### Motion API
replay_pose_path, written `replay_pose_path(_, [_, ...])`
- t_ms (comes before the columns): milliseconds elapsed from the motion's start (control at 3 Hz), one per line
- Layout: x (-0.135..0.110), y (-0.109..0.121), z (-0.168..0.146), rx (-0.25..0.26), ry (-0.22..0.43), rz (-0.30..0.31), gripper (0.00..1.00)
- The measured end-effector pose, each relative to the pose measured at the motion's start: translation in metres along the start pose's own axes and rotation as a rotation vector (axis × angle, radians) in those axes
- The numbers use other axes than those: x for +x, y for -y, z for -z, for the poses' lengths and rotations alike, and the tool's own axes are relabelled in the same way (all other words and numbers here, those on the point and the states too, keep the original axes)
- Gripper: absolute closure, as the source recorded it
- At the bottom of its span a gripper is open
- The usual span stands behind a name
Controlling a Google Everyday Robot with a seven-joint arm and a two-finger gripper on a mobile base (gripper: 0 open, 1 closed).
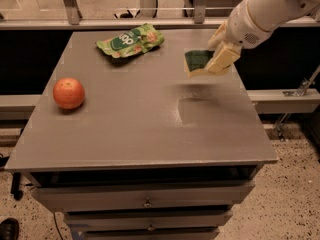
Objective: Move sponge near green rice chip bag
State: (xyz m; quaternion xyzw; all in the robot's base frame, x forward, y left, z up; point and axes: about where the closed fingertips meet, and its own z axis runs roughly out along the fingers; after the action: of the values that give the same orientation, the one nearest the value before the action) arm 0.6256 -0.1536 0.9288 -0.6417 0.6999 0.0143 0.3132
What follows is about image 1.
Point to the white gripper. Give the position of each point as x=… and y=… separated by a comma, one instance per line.
x=244, y=26

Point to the green and yellow sponge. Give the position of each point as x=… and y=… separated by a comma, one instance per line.
x=195, y=62

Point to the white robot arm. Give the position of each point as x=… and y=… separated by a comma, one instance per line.
x=283, y=11

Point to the green rice chip bag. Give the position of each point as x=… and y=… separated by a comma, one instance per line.
x=139, y=40

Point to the grey drawer cabinet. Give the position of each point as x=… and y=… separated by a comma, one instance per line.
x=143, y=122

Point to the red apple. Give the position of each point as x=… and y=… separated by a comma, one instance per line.
x=68, y=93

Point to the middle grey drawer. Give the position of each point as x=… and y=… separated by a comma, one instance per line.
x=151, y=219

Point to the grey drawer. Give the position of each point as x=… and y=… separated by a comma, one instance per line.
x=143, y=196
x=151, y=219

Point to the top grey drawer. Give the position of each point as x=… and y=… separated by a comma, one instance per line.
x=143, y=196

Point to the black shoe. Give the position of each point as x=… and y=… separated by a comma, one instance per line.
x=9, y=229

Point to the metal bracket stand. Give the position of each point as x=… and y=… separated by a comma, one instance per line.
x=299, y=92

